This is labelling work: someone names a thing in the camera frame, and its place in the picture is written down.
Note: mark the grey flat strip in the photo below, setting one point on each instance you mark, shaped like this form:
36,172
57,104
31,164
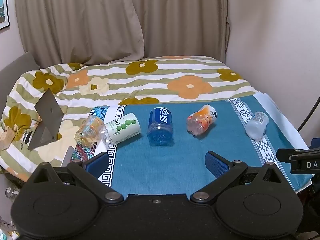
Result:
67,156

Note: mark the grey open laptop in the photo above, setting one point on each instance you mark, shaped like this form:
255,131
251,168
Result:
47,120

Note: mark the beige curtain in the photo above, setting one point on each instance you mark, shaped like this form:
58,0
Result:
100,20

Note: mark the floral striped blanket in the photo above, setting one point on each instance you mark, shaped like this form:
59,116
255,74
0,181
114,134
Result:
155,80

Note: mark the small white plastic bottle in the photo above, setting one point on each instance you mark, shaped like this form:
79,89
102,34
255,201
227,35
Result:
257,126

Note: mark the framed wall picture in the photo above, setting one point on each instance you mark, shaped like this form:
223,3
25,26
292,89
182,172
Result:
3,7

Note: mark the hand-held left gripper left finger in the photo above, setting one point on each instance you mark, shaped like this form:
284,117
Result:
96,163

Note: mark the grey headboard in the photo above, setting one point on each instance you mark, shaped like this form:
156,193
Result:
15,66

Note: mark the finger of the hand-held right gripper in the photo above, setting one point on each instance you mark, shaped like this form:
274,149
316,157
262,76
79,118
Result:
283,155

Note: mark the clear yellowish plastic bottle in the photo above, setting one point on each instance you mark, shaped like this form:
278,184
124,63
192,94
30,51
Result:
88,131

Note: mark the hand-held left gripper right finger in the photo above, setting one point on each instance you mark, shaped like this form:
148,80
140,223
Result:
215,165

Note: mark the wooden tag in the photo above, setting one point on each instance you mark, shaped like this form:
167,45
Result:
6,138

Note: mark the blue tablecloth with patterned border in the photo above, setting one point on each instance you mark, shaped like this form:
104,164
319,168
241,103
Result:
180,155

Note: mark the blue labelled plastic bottle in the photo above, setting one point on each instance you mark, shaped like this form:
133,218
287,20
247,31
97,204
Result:
160,125

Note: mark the white bottle with green dots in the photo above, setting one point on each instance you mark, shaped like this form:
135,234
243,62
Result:
123,128

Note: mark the orange labelled plastic bottle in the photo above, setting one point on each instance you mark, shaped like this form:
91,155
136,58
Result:
202,121

